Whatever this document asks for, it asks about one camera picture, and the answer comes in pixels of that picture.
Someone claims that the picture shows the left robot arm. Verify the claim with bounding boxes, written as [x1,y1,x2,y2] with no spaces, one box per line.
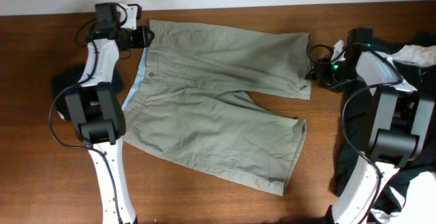
[65,26,155,223]

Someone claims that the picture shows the khaki shorts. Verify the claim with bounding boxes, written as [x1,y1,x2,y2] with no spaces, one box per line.
[123,20,311,195]

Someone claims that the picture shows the black garment in pile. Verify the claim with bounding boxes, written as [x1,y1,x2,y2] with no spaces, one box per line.
[332,28,436,214]

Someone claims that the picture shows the white garment in pile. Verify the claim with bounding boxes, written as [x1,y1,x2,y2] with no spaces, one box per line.
[391,45,435,67]

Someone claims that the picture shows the black folded garment left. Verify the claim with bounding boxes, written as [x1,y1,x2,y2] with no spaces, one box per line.
[50,63,125,122]

